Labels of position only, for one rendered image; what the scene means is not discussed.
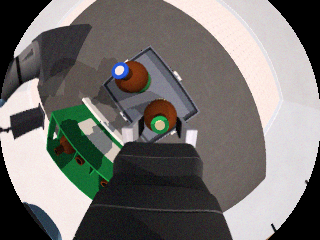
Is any green crate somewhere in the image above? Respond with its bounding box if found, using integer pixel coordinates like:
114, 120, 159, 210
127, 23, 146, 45
46, 104, 123, 200

